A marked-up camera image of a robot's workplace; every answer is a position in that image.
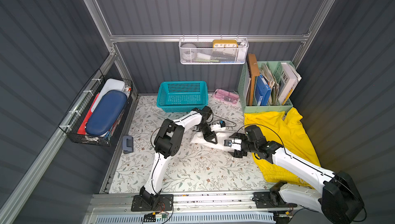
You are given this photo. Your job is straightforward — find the white shorts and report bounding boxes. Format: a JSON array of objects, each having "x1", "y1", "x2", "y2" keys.
[{"x1": 191, "y1": 130, "x2": 242, "y2": 152}]

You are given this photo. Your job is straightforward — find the yellow garment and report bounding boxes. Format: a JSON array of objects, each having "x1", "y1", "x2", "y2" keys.
[{"x1": 244, "y1": 107, "x2": 321, "y2": 187}]

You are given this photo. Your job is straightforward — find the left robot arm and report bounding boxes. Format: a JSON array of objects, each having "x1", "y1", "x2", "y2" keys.
[{"x1": 139, "y1": 106, "x2": 218, "y2": 209}]

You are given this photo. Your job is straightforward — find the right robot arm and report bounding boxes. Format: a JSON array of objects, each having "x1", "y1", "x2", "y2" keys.
[{"x1": 224, "y1": 124, "x2": 367, "y2": 224}]

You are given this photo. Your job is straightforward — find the tape roll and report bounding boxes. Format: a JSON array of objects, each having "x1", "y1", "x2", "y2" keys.
[{"x1": 180, "y1": 43, "x2": 197, "y2": 62}]

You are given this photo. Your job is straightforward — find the floral table mat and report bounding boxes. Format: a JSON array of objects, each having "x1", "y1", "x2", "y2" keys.
[{"x1": 109, "y1": 96, "x2": 272, "y2": 193}]

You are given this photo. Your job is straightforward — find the teal plastic basket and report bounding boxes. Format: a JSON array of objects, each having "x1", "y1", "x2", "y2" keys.
[{"x1": 156, "y1": 81, "x2": 208, "y2": 113}]

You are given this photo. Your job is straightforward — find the pink plastic box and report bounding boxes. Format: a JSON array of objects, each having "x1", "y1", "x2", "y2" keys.
[{"x1": 213, "y1": 89, "x2": 239, "y2": 105}]

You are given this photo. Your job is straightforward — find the blue folder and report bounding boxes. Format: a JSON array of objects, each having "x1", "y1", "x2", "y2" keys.
[{"x1": 254, "y1": 75, "x2": 271, "y2": 106}]

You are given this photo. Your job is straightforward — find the green file organizer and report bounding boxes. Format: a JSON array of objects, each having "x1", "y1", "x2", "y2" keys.
[{"x1": 238, "y1": 61, "x2": 295, "y2": 114}]

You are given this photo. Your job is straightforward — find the brown board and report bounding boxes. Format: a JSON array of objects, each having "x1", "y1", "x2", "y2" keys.
[{"x1": 247, "y1": 53, "x2": 260, "y2": 106}]

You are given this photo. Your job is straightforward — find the grey hole punch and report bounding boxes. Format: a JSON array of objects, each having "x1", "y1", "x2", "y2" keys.
[{"x1": 122, "y1": 135, "x2": 134, "y2": 154}]

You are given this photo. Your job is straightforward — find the white book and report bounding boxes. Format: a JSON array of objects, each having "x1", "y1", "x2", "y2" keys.
[{"x1": 278, "y1": 63, "x2": 302, "y2": 105}]

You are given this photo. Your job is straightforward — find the yellow clock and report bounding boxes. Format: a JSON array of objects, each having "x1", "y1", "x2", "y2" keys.
[{"x1": 213, "y1": 39, "x2": 238, "y2": 48}]

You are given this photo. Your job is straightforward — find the blue oval case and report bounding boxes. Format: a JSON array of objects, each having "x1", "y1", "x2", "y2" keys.
[{"x1": 85, "y1": 90, "x2": 128, "y2": 137}]

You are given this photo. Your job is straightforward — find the white flat box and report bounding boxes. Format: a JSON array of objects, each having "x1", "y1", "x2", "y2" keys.
[{"x1": 90, "y1": 79, "x2": 125, "y2": 113}]

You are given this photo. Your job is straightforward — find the red folder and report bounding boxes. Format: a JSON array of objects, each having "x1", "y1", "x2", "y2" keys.
[{"x1": 77, "y1": 93, "x2": 99, "y2": 135}]

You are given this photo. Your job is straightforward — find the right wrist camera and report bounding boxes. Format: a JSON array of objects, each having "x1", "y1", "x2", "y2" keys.
[{"x1": 224, "y1": 139, "x2": 242, "y2": 151}]

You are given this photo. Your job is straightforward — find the white wire wall basket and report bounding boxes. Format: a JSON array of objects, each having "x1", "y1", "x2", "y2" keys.
[{"x1": 179, "y1": 37, "x2": 250, "y2": 65}]

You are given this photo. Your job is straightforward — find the black wire side basket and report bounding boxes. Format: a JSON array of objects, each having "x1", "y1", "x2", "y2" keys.
[{"x1": 59, "y1": 70, "x2": 134, "y2": 147}]

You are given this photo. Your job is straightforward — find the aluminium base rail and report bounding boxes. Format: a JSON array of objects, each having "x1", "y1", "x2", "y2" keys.
[{"x1": 83, "y1": 189, "x2": 309, "y2": 224}]

